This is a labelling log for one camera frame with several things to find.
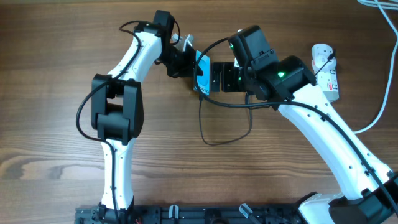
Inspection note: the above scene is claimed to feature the white power strip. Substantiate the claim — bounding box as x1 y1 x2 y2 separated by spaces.
312 44 340 103

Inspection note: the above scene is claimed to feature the white charger plug adapter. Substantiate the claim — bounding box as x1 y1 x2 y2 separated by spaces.
312 55 336 70

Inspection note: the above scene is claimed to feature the white cables top corner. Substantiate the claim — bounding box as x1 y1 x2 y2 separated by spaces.
356 0 398 11

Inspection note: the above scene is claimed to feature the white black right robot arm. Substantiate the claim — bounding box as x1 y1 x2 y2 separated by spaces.
227 26 397 223

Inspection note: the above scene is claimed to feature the blue screen smartphone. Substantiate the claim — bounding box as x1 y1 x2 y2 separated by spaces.
197 55 211 96

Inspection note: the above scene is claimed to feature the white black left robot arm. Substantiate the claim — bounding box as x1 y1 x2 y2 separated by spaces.
90 10 195 223

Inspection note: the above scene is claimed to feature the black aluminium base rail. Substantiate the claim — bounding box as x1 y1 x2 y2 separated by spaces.
74 203 301 224

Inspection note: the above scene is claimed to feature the white power strip cord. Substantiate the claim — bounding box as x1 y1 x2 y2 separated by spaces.
353 0 398 135

